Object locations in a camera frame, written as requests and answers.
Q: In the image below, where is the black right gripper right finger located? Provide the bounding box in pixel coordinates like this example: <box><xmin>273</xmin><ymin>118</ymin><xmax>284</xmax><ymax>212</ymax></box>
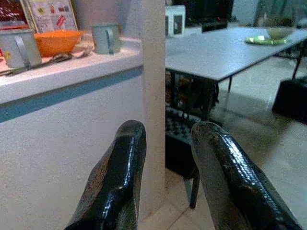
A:
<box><xmin>190</xmin><ymin>121</ymin><xmax>303</xmax><ymax>230</ymax></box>

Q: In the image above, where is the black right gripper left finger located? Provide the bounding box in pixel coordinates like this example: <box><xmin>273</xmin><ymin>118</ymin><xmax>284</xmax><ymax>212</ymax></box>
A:
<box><xmin>64</xmin><ymin>119</ymin><xmax>147</xmax><ymax>230</ymax></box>

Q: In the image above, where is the white counter with blue stripe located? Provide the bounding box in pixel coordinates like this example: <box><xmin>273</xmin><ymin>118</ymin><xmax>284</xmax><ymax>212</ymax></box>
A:
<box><xmin>0</xmin><ymin>31</ymin><xmax>166</xmax><ymax>230</ymax></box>

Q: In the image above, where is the black crate rack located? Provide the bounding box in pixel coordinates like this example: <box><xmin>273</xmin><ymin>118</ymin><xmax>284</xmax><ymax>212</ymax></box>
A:
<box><xmin>165</xmin><ymin>68</ymin><xmax>224</xmax><ymax>209</ymax></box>

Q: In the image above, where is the black box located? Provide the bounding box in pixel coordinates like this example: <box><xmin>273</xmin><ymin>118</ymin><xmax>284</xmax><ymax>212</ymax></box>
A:
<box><xmin>271</xmin><ymin>78</ymin><xmax>307</xmax><ymax>125</ymax></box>

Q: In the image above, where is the white dining table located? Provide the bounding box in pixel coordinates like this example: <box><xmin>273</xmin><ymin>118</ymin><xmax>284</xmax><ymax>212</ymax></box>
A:
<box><xmin>165</xmin><ymin>25</ymin><xmax>307</xmax><ymax>92</ymax></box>

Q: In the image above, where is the silver spoon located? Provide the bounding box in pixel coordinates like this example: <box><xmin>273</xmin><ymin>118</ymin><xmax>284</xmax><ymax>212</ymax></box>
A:
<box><xmin>4</xmin><ymin>53</ymin><xmax>73</xmax><ymax>76</ymax></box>

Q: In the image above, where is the grey-green mug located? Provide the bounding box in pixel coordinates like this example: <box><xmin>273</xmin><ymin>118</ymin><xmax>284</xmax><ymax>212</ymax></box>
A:
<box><xmin>91</xmin><ymin>23</ymin><xmax>122</xmax><ymax>55</ymax></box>

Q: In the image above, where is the green plate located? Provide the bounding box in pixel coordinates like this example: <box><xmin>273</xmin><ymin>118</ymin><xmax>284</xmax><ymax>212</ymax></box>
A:
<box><xmin>244</xmin><ymin>34</ymin><xmax>292</xmax><ymax>46</ymax></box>

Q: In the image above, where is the orange plastic bowl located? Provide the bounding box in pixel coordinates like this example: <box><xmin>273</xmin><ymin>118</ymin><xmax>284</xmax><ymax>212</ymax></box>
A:
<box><xmin>34</xmin><ymin>30</ymin><xmax>87</xmax><ymax>58</ymax></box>

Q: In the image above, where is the green bowl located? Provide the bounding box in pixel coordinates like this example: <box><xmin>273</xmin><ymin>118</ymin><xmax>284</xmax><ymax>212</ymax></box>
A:
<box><xmin>266</xmin><ymin>26</ymin><xmax>295</xmax><ymax>40</ymax></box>

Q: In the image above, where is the grey mug with sticker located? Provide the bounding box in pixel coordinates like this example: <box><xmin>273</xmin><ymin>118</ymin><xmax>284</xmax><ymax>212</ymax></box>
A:
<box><xmin>0</xmin><ymin>29</ymin><xmax>43</xmax><ymax>69</ymax></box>

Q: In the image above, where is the white appliance box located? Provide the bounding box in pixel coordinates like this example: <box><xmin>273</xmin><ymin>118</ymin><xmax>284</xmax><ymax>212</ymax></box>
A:
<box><xmin>165</xmin><ymin>5</ymin><xmax>187</xmax><ymax>38</ymax></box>

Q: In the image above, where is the black monitor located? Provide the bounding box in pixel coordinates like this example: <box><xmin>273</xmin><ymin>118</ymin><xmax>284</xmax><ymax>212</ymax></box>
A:
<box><xmin>185</xmin><ymin>0</ymin><xmax>234</xmax><ymax>33</ymax></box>

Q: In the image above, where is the picture menu card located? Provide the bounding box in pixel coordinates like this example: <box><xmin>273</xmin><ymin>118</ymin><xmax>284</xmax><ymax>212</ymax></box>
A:
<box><xmin>25</xmin><ymin>0</ymin><xmax>79</xmax><ymax>34</ymax></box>

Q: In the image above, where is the red patterned box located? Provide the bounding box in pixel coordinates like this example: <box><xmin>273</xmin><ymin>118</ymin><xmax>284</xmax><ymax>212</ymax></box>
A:
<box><xmin>0</xmin><ymin>0</ymin><xmax>30</xmax><ymax>30</ymax></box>

